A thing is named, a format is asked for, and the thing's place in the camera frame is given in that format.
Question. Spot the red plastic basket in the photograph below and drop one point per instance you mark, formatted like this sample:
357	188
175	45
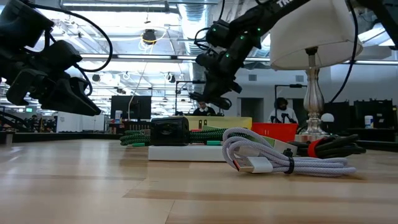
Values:
273	130

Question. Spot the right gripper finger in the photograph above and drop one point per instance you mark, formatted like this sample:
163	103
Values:
222	103
201	97

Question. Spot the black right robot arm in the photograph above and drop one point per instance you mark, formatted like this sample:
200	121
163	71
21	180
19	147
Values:
264	15

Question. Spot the silver ventilation duct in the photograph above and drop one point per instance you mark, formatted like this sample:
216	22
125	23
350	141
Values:
194	25

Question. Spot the black metal stand frame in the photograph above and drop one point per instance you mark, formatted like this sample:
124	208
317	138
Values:
186	82
289	86

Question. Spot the long ceiling light bar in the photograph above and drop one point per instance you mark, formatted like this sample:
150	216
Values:
143	57

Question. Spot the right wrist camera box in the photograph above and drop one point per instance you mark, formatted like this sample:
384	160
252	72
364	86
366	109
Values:
219	32

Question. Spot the silver table lamp white shade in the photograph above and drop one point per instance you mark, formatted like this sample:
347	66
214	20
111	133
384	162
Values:
311	31

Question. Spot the black table frame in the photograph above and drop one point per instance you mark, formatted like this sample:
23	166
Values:
62	137

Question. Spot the black wall charger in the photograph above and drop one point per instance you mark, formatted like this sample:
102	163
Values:
169	132

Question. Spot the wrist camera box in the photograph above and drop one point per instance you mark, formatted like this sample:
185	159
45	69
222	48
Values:
219	32
60	56

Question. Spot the yellow plastic bin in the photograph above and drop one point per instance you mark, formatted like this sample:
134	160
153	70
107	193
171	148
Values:
224	123

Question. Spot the black computer monitor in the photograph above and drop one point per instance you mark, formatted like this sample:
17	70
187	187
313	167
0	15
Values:
124	107

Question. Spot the black ceiling-hung camera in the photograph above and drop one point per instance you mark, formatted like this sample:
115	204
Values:
149	36

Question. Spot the white globe lamp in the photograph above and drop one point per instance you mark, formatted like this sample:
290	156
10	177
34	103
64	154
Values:
327	117

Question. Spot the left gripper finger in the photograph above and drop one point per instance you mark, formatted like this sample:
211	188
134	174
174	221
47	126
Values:
71	101
82	85

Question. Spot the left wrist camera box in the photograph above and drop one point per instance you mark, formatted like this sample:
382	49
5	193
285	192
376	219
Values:
60	56

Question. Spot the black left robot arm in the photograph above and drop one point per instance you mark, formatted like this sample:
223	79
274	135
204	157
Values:
18	21

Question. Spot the black plastic basket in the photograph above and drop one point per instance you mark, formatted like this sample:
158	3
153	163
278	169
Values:
136	125

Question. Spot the black equipment cabinets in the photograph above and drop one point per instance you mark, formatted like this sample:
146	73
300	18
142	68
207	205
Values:
382	112

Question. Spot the person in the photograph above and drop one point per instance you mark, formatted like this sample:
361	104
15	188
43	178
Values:
203	110
281	113

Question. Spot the white wipes canister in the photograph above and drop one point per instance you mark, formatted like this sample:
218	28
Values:
368	122
118	116

